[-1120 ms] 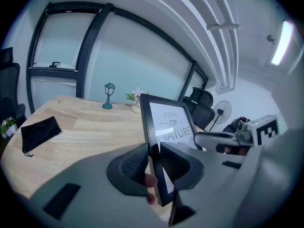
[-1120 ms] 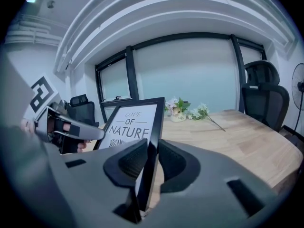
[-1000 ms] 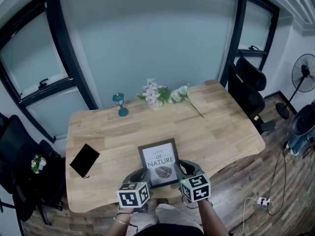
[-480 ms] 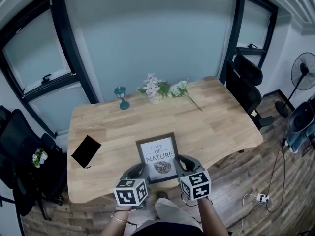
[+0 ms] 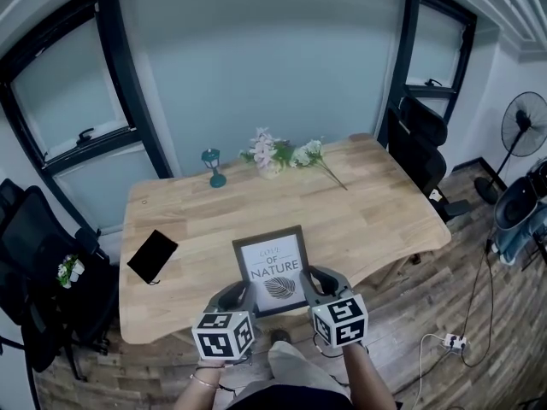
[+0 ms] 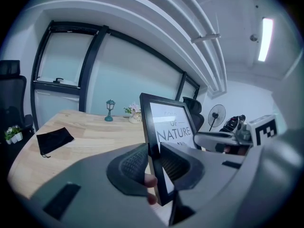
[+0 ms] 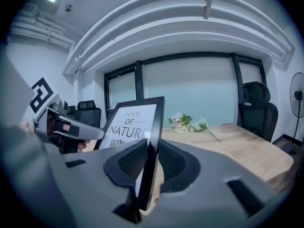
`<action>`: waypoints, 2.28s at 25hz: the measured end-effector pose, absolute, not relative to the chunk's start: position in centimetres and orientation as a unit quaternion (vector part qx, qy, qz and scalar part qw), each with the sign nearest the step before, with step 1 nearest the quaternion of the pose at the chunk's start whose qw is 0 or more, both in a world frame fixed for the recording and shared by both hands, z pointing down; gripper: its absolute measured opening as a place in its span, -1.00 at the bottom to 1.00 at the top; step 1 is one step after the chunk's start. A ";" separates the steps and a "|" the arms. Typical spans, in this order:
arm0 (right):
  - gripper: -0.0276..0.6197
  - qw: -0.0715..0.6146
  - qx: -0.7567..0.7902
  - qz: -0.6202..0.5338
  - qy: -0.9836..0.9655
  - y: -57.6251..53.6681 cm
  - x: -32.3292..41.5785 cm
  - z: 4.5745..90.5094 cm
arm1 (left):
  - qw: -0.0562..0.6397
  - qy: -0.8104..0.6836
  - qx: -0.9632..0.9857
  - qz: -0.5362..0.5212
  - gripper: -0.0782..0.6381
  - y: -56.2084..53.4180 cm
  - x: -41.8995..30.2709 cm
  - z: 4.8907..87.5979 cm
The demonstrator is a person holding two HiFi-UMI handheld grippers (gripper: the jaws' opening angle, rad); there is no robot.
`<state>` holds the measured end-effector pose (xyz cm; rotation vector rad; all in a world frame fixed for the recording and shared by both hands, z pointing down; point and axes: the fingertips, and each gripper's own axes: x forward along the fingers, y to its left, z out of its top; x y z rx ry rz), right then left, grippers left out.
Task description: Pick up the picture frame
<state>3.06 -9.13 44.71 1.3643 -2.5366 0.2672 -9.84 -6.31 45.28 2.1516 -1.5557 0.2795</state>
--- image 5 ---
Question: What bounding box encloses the white power strip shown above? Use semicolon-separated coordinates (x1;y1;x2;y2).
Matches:
443;333;470;353

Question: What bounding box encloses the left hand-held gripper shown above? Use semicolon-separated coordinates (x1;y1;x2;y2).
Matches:
191;282;259;366

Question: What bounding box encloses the black chair armrest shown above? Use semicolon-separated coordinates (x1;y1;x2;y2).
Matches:
0;335;26;354

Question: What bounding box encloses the black round floor machine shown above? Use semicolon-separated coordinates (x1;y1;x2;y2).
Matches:
493;175;547;267

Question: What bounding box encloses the small white potted plant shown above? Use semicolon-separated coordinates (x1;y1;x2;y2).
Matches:
56;253;85;290

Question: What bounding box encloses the person's dark shirt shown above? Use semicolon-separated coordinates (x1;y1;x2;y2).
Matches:
224;384;356;410

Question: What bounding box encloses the person's left forearm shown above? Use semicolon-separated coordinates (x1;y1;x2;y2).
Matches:
173;363;226;410

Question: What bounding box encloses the black floor cable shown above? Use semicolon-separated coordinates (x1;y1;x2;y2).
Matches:
460;237;497;369

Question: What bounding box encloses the person's right forearm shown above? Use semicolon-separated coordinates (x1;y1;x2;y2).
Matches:
344;343;397;410

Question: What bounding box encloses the person's beige trouser leg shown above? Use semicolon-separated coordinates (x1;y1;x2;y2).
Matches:
267;340;351;401

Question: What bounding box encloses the green lantern lamp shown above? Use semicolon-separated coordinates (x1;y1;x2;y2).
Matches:
201;147;227;189

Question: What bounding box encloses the light wooden table top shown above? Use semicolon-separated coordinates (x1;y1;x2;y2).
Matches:
118;132;453;345

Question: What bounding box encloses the black framed window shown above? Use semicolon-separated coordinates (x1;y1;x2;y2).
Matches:
379;0;479;144
0;0;174;230

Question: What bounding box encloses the black standing fan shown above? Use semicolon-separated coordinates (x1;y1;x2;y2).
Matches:
473;91;547;206

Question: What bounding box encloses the thin gold bracelet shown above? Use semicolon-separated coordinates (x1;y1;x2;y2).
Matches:
189;372;220;390

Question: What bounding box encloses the white artificial flower sprig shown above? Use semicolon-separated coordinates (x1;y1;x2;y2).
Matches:
290;138;350;191

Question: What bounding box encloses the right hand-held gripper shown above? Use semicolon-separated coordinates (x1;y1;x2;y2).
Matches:
298;266;369;349

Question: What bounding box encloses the black mesh office chair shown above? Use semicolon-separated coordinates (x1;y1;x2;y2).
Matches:
0;184;121;382
0;177;59;378
385;95;471;224

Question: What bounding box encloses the framed nature picture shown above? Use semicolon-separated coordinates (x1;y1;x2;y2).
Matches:
232;224;315;319

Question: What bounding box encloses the black fabric pouch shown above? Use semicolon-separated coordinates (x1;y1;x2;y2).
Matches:
126;229;179;285

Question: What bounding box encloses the white floor cable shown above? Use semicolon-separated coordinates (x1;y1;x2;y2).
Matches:
416;333;448;410

